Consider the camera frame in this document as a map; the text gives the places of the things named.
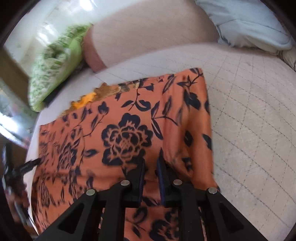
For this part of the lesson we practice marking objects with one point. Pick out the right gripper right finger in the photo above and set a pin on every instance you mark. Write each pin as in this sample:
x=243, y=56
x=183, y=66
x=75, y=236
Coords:
x=202, y=214

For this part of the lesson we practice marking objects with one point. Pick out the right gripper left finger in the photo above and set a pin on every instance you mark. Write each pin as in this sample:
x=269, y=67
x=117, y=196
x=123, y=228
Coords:
x=99, y=215

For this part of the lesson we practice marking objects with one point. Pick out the orange black floral blouse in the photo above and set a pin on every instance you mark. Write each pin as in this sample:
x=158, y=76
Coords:
x=100, y=143

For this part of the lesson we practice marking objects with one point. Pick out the wooden stained glass door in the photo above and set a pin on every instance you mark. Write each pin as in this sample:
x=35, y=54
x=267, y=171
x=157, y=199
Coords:
x=17, y=119

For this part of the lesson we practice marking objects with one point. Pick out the green white patterned pillow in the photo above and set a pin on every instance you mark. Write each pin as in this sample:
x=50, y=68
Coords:
x=55, y=64

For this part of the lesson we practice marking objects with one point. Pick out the striped beige pillow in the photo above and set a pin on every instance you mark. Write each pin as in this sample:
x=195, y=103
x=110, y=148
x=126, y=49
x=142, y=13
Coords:
x=289, y=57

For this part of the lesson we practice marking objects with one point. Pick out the pink quilted bolster cushion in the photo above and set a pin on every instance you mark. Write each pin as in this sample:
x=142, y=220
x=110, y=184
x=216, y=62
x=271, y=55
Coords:
x=145, y=27

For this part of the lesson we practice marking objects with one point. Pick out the light blue pillow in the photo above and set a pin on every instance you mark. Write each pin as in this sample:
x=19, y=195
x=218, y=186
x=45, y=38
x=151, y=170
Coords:
x=247, y=24

